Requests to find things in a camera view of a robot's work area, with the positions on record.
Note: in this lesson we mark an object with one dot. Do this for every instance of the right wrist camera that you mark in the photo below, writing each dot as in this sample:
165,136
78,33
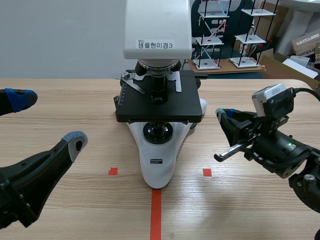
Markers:
273,100

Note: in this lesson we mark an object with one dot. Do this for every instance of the white and black microscope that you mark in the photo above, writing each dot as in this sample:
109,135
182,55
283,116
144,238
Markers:
157,162

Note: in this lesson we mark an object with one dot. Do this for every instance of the white tiered rod tower model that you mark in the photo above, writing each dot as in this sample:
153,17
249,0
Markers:
210,40
251,37

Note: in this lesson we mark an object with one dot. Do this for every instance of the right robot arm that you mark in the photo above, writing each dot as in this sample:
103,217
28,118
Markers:
308,190

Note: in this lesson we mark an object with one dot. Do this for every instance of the brown cardboard base board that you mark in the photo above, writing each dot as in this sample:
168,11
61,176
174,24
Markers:
225,69

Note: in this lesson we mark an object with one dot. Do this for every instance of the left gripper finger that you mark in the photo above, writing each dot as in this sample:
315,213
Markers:
17,101
50,165

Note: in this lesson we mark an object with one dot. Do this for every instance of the brown printed cardboard box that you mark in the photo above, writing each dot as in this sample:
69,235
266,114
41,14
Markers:
306,45

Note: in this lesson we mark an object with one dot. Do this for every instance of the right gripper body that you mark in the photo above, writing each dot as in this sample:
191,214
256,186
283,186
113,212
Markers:
275,150

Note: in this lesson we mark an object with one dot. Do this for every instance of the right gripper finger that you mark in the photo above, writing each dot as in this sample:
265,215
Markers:
231,127

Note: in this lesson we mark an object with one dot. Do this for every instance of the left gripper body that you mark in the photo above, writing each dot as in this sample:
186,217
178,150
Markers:
15,202

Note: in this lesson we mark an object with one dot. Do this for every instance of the open brown cardboard box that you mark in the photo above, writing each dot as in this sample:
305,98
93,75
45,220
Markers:
285,67

